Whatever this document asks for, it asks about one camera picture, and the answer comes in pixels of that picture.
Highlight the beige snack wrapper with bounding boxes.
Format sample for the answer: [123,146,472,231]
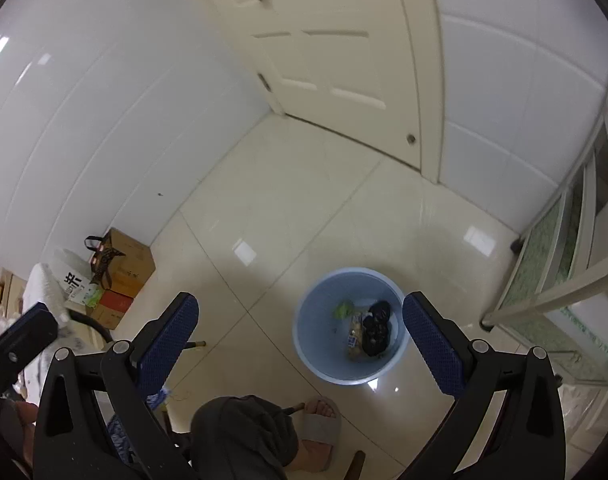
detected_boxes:
[346,312,368,362]

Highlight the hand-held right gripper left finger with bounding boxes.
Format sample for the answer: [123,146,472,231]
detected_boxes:
[32,291,205,480]

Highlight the brown cardboard box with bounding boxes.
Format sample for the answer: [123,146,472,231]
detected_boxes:
[103,227,157,299]

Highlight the grey shorts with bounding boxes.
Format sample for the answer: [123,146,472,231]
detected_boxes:
[190,394,301,480]

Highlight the black plastic bag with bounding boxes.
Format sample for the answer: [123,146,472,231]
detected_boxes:
[361,300,393,357]

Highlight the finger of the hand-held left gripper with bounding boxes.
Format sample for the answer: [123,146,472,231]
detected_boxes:
[0,302,60,401]

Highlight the foot in grey slipper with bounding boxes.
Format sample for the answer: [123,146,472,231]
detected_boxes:
[283,397,342,473]

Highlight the light blue plastic bin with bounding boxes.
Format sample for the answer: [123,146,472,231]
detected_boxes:
[292,268,411,386]

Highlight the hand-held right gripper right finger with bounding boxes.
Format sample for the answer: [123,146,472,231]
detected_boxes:
[394,291,567,480]

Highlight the round white table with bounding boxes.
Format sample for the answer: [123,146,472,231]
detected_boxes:
[11,262,112,403]

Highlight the red cardboard box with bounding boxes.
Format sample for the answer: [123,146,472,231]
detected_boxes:
[90,290,135,331]

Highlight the blue patterned cloth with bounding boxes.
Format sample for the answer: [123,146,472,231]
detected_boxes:
[105,389,177,463]

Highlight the grey slipper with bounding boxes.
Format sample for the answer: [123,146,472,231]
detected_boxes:
[296,396,343,468]

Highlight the black curved tube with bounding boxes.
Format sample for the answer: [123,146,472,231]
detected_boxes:
[68,309,114,345]

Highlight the white panel door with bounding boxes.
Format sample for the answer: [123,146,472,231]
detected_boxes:
[196,0,446,187]

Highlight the white shelf rack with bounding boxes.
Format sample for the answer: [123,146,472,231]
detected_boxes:
[479,62,608,391]

